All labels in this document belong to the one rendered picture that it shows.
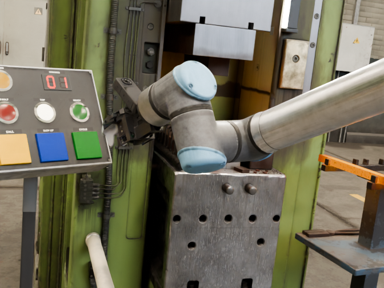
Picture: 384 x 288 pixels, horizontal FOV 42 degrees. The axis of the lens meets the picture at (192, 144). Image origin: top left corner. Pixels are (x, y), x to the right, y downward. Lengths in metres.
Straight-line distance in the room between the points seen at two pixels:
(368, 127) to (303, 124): 8.32
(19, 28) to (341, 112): 6.04
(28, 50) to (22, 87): 5.40
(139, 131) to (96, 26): 0.59
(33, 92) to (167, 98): 0.46
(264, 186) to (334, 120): 0.76
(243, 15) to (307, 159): 0.63
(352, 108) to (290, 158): 1.03
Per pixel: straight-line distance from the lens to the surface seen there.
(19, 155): 1.28
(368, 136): 9.28
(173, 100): 1.01
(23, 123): 1.32
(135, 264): 1.84
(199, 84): 1.00
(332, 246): 1.73
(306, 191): 1.99
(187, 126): 0.98
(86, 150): 1.36
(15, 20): 6.75
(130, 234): 1.80
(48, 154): 1.31
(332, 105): 0.92
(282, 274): 2.06
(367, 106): 0.89
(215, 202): 1.61
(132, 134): 1.16
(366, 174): 1.61
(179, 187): 1.56
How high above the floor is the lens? 1.28
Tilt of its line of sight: 10 degrees down
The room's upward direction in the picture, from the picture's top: 6 degrees clockwise
